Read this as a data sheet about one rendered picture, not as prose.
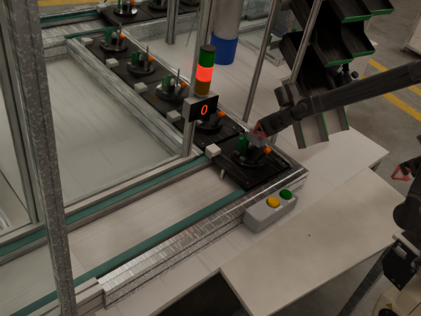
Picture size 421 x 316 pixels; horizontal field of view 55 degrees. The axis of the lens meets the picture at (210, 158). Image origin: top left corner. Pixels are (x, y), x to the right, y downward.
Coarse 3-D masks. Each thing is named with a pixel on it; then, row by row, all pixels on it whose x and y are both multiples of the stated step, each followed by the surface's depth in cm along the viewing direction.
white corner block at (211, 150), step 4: (212, 144) 156; (208, 148) 154; (212, 148) 155; (216, 148) 155; (208, 152) 155; (212, 152) 153; (216, 152) 154; (220, 152) 156; (208, 156) 156; (212, 156) 154
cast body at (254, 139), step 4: (252, 128) 145; (260, 128) 144; (248, 132) 150; (260, 132) 144; (248, 136) 148; (252, 136) 146; (256, 136) 145; (252, 140) 147; (256, 140) 146; (260, 140) 145; (264, 140) 146; (256, 144) 146; (260, 144) 146; (264, 144) 148
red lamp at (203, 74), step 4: (200, 68) 126; (204, 68) 125; (208, 68) 125; (212, 68) 127; (200, 72) 126; (204, 72) 126; (208, 72) 126; (196, 76) 129; (200, 76) 127; (204, 76) 127; (208, 76) 127; (200, 80) 128; (204, 80) 128; (208, 80) 128
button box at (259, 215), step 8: (280, 192) 146; (264, 200) 142; (280, 200) 143; (288, 200) 144; (296, 200) 146; (248, 208) 138; (256, 208) 139; (264, 208) 139; (272, 208) 140; (280, 208) 140; (288, 208) 145; (248, 216) 138; (256, 216) 136; (264, 216) 136; (272, 216) 139; (280, 216) 145; (248, 224) 139; (256, 224) 136; (264, 224) 139; (256, 232) 138
